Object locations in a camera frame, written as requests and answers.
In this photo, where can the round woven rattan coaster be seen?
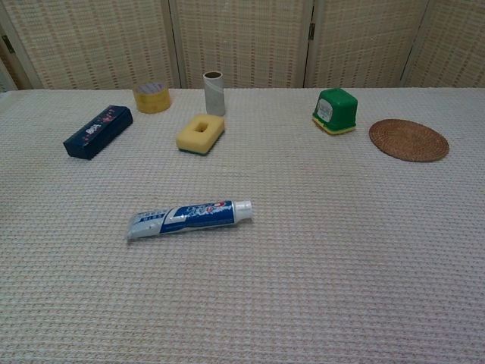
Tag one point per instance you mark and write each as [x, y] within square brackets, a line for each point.
[409, 140]

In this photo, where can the blue white toothpaste tube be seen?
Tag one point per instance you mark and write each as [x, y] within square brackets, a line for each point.
[197, 218]

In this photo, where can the green plastic box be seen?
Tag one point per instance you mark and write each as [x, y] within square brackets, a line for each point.
[339, 110]

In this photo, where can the woven folding screen panel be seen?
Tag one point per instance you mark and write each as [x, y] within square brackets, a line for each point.
[454, 49]
[363, 41]
[9, 72]
[94, 41]
[242, 38]

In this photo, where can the dark blue cardboard box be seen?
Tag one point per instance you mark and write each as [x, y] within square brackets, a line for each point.
[96, 132]

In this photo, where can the yellow packing tape roll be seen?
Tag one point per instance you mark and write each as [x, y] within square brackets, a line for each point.
[151, 102]

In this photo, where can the yellow sponge with hole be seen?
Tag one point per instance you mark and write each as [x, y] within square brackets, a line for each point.
[189, 141]

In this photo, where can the cardboard paper roll tube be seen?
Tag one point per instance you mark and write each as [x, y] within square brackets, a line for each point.
[214, 96]

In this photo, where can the beige waffle weave tablecloth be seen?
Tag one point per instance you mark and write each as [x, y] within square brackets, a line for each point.
[303, 265]

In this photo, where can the dark metal screen hinge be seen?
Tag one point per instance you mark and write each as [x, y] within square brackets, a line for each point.
[312, 31]

